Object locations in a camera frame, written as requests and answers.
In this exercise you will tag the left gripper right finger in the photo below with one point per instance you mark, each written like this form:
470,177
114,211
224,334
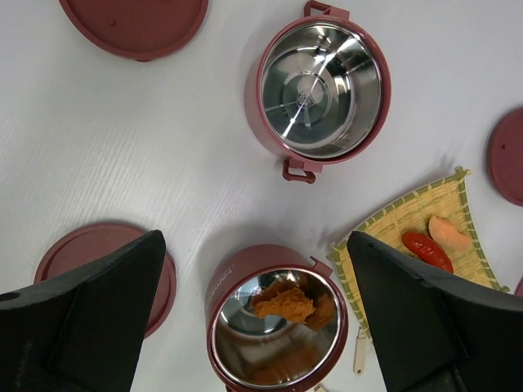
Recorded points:
432,330

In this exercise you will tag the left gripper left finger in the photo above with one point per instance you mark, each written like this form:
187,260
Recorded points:
82,330

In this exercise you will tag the red sausage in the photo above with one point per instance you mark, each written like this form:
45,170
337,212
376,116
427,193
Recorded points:
427,250

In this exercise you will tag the salmon slice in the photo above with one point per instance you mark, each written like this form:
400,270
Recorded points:
445,233

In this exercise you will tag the fried chicken piece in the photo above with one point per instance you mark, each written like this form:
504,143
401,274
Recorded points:
286,301

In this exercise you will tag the front left red lid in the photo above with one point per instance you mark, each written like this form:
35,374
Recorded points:
91,242

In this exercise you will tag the red lid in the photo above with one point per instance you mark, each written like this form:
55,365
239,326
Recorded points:
140,30
504,156
91,242

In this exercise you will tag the right red steel bowl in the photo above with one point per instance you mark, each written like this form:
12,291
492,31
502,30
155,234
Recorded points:
519,289

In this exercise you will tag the red steel bowl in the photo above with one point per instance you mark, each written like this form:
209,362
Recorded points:
272,354
519,289
320,92

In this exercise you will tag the beige spoon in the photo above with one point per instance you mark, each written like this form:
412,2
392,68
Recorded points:
319,388

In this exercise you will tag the front red steel bowl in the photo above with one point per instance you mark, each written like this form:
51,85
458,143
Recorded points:
272,354

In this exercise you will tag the back red lid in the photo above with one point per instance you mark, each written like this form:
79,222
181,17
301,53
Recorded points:
504,156

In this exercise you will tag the back left red steel bowl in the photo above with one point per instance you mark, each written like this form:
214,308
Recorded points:
320,92

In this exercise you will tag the far left red lid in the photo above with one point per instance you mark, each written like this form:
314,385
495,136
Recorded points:
140,30

